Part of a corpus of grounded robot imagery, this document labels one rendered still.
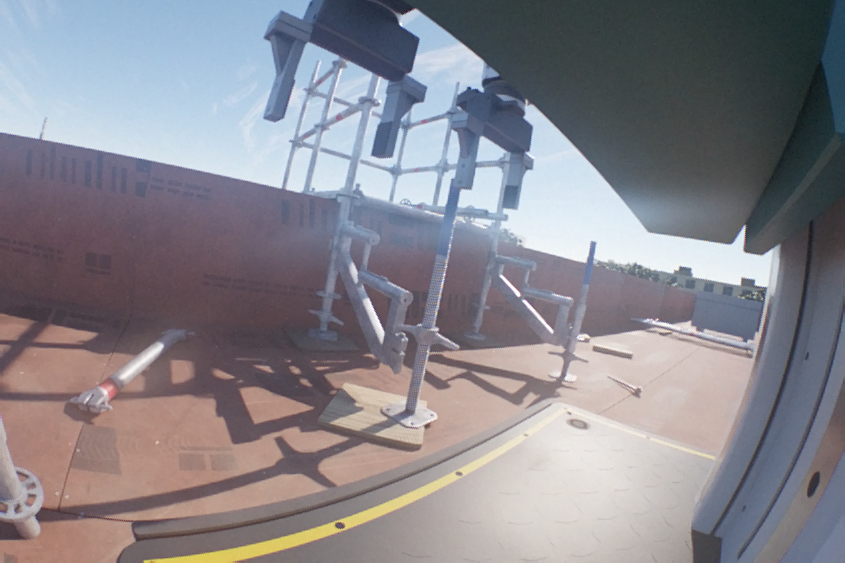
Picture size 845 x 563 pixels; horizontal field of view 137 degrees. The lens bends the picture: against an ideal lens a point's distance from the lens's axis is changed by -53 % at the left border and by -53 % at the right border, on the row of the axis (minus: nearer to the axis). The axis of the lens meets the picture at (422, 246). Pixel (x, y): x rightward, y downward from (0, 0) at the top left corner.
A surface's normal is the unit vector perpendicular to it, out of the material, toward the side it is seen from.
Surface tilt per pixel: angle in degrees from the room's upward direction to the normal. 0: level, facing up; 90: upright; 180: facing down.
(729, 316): 90
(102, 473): 0
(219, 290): 90
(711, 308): 90
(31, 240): 90
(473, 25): 180
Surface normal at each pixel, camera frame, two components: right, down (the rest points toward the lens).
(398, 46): 0.69, 0.14
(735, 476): -0.69, -0.13
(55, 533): 0.19, -0.98
